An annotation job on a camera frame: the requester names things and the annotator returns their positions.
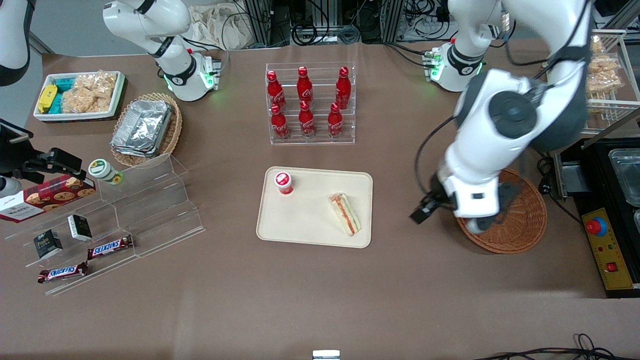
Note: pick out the aluminium frame post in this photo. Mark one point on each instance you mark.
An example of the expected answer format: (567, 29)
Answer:
(260, 22)
(392, 20)

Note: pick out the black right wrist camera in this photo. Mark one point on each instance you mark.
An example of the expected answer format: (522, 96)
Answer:
(62, 161)

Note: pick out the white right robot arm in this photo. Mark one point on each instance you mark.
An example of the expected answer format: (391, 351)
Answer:
(175, 75)

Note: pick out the clear acrylic stepped stand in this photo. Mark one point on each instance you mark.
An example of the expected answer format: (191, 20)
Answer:
(155, 210)

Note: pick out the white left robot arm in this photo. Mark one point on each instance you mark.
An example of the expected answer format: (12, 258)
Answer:
(500, 130)

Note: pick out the stack of foil containers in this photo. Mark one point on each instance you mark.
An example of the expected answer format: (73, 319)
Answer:
(142, 127)

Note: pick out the black machine with yellow panel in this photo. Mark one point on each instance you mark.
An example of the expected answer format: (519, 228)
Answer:
(595, 190)

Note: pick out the clear bag of rice crackers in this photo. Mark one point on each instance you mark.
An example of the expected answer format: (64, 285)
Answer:
(605, 72)
(596, 46)
(90, 92)

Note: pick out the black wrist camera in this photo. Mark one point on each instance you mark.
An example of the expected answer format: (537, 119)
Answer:
(425, 210)
(62, 161)

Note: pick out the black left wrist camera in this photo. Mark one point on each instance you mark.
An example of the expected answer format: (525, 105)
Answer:
(425, 210)

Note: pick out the red cola bottle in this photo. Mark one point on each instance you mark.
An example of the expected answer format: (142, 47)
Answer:
(335, 124)
(304, 87)
(275, 92)
(306, 122)
(279, 125)
(343, 90)

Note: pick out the yellow snack packet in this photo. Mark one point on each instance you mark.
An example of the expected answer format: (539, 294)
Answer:
(47, 98)

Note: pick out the brown Snickers bar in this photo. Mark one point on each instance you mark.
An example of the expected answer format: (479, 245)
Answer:
(62, 272)
(110, 247)

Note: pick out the red tartan cookie box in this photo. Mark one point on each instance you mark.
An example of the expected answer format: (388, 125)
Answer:
(47, 197)

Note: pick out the beige cloth bag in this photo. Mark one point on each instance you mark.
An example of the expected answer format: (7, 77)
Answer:
(220, 25)

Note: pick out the small white box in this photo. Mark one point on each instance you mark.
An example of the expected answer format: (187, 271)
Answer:
(326, 355)

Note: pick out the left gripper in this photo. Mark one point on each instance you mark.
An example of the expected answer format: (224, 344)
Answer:
(436, 195)

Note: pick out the green and white cup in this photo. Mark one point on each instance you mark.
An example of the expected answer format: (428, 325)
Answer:
(102, 170)

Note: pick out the small black carton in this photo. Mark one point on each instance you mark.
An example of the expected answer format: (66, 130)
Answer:
(48, 244)
(80, 227)

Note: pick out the round brown wicker basket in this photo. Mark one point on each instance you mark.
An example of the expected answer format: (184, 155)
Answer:
(527, 225)

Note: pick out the clear acrylic bottle rack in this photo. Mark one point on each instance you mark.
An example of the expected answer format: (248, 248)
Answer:
(320, 141)

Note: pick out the red emergency stop button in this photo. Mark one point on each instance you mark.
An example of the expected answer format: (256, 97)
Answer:
(596, 227)

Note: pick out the teal snack packet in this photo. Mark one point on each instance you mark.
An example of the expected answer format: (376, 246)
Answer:
(64, 86)

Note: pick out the oval light wicker basket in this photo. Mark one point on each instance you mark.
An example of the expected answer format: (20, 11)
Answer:
(172, 130)

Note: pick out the beige plastic tray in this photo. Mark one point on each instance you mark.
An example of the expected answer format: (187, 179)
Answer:
(310, 220)

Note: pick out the triangular sandwich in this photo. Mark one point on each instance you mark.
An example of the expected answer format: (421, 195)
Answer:
(345, 215)

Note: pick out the red and white cup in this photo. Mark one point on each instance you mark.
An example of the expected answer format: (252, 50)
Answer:
(283, 182)

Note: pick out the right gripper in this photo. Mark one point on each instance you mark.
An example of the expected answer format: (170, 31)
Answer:
(15, 159)

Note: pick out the white rectangular snack bin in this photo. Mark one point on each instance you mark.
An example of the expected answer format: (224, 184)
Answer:
(117, 95)

